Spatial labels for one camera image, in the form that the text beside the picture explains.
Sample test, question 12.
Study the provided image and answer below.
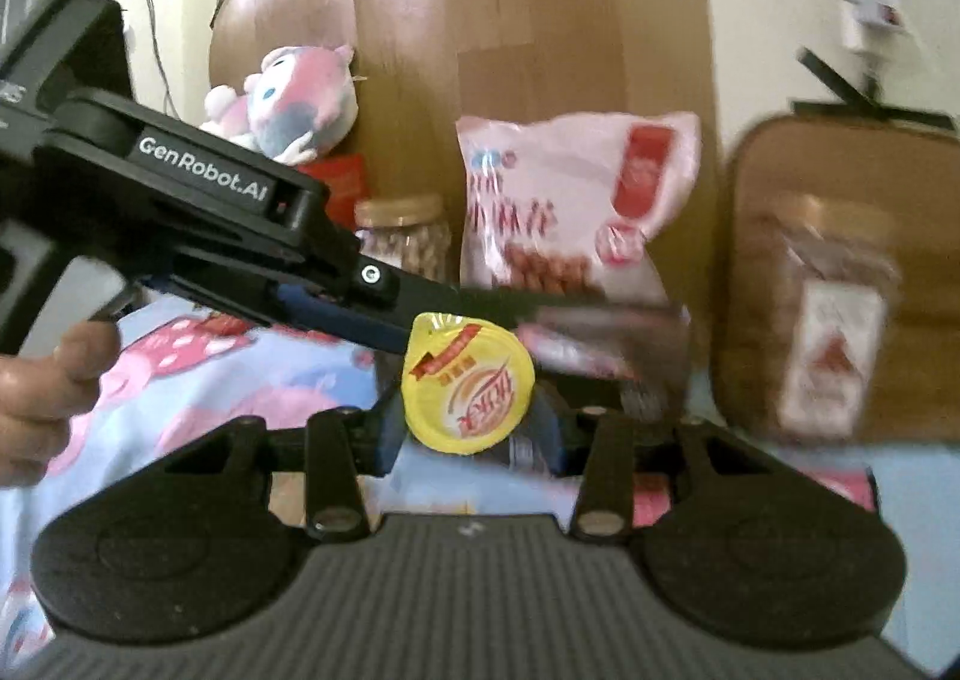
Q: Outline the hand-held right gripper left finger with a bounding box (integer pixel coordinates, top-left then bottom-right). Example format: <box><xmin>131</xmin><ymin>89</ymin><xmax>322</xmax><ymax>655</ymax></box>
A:
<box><xmin>161</xmin><ymin>387</ymin><xmax>410</xmax><ymax>540</ymax></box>

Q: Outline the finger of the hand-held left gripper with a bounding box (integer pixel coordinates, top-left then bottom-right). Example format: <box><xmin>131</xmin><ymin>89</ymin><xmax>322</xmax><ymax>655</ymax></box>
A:
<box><xmin>300</xmin><ymin>215</ymin><xmax>688</xmax><ymax>332</ymax></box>
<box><xmin>271</xmin><ymin>278</ymin><xmax>415</xmax><ymax>355</ymax></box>

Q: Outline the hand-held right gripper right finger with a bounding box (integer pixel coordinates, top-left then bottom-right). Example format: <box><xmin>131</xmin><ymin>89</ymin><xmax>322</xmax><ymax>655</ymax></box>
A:
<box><xmin>525</xmin><ymin>393</ymin><xmax>758</xmax><ymax>540</ymax></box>

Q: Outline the yellow jelly cup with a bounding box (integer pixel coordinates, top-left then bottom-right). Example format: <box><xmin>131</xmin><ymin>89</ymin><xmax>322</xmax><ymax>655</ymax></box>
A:
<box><xmin>401</xmin><ymin>311</ymin><xmax>538</xmax><ymax>457</ymax></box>

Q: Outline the person's left hand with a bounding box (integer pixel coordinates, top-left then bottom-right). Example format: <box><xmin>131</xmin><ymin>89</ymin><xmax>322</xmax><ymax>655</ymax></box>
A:
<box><xmin>0</xmin><ymin>320</ymin><xmax>122</xmax><ymax>490</ymax></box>

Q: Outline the gold-lid cashew jar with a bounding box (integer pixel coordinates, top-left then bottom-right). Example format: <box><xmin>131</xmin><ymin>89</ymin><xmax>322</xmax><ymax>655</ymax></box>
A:
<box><xmin>354</xmin><ymin>194</ymin><xmax>453</xmax><ymax>286</ymax></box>

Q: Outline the printed cartoon pig blanket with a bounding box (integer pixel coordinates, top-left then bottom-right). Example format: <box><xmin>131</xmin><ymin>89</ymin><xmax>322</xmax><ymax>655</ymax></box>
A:
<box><xmin>0</xmin><ymin>296</ymin><xmax>960</xmax><ymax>655</ymax></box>

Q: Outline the red gift bag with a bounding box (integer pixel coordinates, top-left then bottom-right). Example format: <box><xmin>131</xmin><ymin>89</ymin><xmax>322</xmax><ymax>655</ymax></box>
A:
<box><xmin>296</xmin><ymin>153</ymin><xmax>369</xmax><ymax>232</ymax></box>

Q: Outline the pink snack bag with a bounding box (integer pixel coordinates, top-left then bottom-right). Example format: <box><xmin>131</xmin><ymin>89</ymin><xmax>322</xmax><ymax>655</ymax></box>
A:
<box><xmin>456</xmin><ymin>112</ymin><xmax>703</xmax><ymax>310</ymax></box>

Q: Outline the pink plush toy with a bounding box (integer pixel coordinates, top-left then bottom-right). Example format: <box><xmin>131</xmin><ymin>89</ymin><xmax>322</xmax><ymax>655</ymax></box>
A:
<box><xmin>199</xmin><ymin>44</ymin><xmax>359</xmax><ymax>164</ymax></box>

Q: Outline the gold-lid pecan jar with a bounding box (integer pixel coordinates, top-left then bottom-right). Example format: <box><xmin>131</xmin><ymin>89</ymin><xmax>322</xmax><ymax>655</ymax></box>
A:
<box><xmin>750</xmin><ymin>192</ymin><xmax>902</xmax><ymax>445</ymax></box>

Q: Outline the brown seat cushion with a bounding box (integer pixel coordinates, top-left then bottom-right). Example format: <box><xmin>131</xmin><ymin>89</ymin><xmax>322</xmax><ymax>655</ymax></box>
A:
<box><xmin>712</xmin><ymin>113</ymin><xmax>960</xmax><ymax>450</ymax></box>

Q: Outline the dark wall cable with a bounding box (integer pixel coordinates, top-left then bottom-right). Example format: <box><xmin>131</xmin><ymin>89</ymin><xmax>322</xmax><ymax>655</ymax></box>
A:
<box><xmin>126</xmin><ymin>0</ymin><xmax>192</xmax><ymax>120</ymax></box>

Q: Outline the white wall charger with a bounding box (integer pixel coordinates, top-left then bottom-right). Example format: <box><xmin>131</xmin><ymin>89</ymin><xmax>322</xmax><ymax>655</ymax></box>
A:
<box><xmin>838</xmin><ymin>0</ymin><xmax>910</xmax><ymax>52</ymax></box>

